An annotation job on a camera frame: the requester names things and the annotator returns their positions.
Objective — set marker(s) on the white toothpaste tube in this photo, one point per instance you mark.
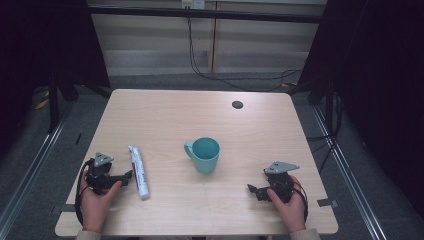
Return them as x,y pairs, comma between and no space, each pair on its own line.
139,171

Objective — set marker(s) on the aluminium floor rail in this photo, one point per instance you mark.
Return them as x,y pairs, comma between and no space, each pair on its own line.
346,173
31,170

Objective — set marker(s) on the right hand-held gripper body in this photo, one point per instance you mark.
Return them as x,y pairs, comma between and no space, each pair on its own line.
280,180

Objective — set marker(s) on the black horizontal bar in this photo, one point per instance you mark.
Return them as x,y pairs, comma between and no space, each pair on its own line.
206,14

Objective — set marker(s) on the black curtain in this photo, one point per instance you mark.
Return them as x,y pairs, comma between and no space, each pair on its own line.
370,83
46,50

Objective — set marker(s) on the teal mug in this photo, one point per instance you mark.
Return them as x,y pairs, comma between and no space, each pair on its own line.
203,155

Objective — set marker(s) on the person's right hand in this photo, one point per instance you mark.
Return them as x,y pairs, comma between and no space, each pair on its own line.
290,206

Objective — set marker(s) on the white wall socket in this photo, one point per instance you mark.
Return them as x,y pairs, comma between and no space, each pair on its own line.
193,4

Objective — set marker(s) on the person's left hand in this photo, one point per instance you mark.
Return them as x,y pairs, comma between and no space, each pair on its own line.
96,203

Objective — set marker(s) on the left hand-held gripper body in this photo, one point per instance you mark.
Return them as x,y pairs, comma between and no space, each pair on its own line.
100,173

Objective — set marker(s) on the grey tape strip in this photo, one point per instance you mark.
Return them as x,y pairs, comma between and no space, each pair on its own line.
327,202
65,208

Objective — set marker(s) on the black metal stand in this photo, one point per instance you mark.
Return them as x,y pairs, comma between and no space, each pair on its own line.
330,106
53,103

